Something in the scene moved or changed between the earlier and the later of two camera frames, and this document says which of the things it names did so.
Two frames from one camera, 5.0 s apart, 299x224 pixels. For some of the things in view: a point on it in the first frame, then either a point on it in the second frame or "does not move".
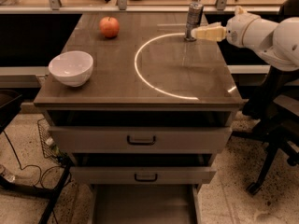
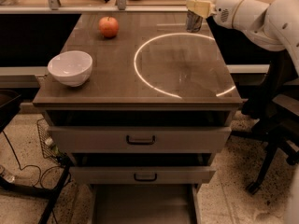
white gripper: [235, 31] -> [224, 12]
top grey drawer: [139, 140] does not move
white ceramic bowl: [72, 67] does not move
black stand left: [9, 101] does not move
